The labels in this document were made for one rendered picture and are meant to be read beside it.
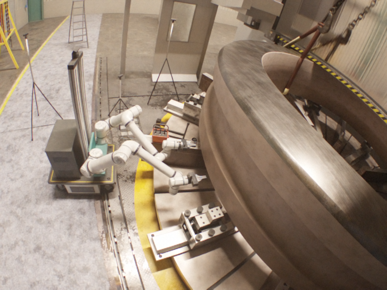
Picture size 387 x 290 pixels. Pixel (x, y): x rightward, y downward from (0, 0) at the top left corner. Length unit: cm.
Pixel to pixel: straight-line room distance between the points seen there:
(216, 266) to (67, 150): 204
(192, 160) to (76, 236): 182
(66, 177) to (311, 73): 506
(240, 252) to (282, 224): 92
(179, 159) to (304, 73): 346
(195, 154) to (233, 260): 141
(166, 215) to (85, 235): 108
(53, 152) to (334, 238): 262
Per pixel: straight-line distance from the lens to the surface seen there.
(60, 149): 240
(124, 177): 305
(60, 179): 281
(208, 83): 452
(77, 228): 278
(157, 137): 249
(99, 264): 258
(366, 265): 156
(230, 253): 244
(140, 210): 277
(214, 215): 194
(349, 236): 136
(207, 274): 230
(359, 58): 452
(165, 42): 511
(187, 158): 273
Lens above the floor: 249
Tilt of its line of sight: 43 degrees down
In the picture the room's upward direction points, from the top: 17 degrees clockwise
